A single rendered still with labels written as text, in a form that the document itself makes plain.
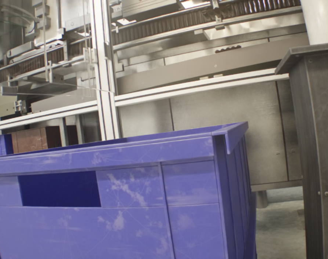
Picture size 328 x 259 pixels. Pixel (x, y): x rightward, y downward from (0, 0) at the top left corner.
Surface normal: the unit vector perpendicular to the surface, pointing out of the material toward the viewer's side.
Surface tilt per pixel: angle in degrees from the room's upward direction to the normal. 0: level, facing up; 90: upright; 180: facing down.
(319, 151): 90
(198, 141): 90
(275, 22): 90
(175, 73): 90
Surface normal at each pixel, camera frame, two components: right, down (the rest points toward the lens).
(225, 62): -0.30, 0.03
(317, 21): -0.82, 0.10
